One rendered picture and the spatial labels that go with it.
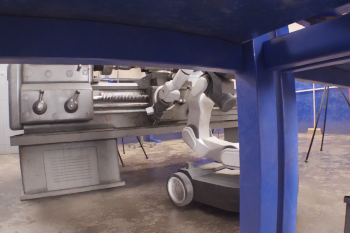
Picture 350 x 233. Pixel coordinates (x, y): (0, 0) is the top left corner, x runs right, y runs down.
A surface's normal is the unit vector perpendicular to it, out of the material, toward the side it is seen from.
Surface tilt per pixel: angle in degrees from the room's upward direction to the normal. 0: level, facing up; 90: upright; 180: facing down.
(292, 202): 90
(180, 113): 90
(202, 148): 106
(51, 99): 90
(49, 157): 90
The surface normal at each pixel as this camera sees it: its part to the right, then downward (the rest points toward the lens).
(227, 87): 0.64, -0.04
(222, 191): -0.77, 0.05
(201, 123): 0.63, 0.22
